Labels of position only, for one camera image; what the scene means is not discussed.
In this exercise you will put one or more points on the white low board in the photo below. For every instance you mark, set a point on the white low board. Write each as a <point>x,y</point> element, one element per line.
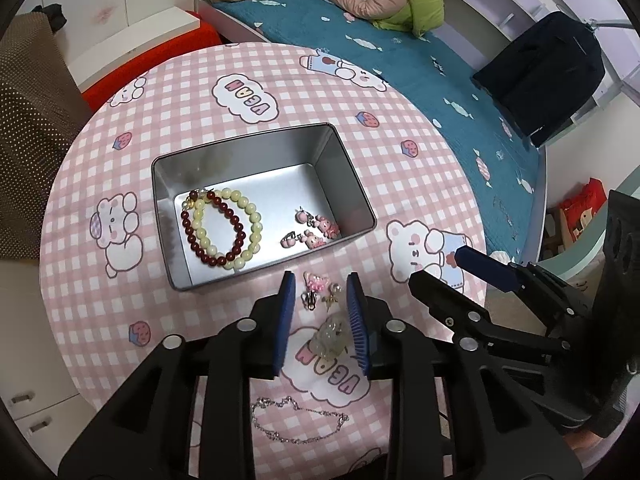
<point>135,35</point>

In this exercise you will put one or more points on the white drawer cabinet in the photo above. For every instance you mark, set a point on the white drawer cabinet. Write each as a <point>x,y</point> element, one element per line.
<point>35,360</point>

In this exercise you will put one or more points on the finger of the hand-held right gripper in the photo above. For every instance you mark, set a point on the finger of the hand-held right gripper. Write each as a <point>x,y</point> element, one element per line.
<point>435,297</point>
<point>482,264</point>

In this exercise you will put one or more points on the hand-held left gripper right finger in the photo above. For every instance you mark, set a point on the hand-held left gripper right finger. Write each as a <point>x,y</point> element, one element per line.
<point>358,320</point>

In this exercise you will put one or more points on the translucent yellowish ornament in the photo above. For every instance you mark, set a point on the translucent yellowish ornament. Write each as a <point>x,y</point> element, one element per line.
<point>332,337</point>

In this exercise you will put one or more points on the silver metal tin box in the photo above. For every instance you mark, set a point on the silver metal tin box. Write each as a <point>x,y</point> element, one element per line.
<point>260,160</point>

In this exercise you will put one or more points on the bed with teal candy-print sheet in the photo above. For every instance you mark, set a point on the bed with teal candy-print sheet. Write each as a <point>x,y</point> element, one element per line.
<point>425,90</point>

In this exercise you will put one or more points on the person's right forearm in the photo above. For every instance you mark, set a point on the person's right forearm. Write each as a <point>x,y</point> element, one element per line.
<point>612,405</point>

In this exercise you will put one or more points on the pink peach earring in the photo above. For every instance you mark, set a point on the pink peach earring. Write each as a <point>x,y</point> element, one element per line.
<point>288,240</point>
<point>302,215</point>

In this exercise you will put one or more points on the pink checked bear tablecloth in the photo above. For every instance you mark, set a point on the pink checked bear tablecloth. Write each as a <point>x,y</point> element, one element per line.
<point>225,110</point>

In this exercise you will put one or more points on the pink bow earring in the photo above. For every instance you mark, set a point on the pink bow earring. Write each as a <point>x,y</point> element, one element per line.
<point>316,282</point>

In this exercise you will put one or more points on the dark navy coat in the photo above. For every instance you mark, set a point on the dark navy coat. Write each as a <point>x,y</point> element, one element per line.
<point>547,70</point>

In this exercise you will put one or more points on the brown dotted cloth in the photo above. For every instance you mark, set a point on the brown dotted cloth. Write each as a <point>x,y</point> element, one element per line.
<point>30,125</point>

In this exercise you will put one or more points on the small black garment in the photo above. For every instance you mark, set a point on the small black garment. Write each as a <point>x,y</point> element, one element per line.
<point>50,16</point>

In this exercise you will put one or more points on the silver clip earring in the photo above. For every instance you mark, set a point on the silver clip earring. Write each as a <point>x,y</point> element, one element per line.
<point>309,301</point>

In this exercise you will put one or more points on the small gold earring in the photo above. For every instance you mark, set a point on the small gold earring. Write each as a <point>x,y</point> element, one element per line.
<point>332,299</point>

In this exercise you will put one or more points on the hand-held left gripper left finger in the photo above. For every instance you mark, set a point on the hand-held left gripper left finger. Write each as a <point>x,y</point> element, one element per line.
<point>284,320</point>

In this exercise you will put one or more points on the pink bear charm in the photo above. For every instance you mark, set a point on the pink bear charm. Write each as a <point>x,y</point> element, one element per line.
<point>313,240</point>
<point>327,226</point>

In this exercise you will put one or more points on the red printed bag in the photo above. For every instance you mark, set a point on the red printed bag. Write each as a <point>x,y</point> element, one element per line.
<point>582,210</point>

